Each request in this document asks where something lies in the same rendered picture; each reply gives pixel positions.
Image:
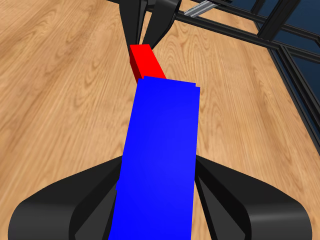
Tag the thin red peg bar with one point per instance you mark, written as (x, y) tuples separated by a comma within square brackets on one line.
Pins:
[(146, 60)]

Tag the blue hollow socket block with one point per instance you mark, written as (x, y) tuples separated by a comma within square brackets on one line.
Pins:
[(160, 150)]

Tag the grey metal strut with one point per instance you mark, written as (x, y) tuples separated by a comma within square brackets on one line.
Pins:
[(200, 8)]

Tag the black table frame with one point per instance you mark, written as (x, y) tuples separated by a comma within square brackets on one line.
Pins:
[(225, 26)]

